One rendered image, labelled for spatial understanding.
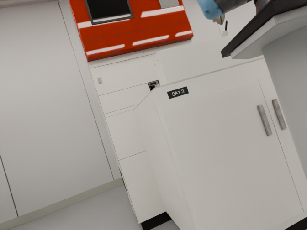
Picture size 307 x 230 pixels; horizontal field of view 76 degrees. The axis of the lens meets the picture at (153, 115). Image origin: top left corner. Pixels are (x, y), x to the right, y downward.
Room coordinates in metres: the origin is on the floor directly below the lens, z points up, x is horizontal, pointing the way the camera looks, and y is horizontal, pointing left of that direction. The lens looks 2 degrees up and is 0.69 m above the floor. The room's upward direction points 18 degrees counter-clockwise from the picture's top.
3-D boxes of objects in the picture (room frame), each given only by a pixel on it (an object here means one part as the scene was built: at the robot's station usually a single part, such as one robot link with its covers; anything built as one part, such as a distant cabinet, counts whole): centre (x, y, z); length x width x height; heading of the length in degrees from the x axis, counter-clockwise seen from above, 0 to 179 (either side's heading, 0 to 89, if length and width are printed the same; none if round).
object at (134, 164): (1.77, 0.01, 0.41); 0.82 x 0.70 x 0.82; 105
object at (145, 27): (1.75, 0.01, 1.52); 0.81 x 0.75 x 0.60; 105
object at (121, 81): (1.44, -0.07, 1.02); 0.81 x 0.03 x 0.40; 105
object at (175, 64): (0.91, -0.35, 0.89); 0.55 x 0.09 x 0.14; 105
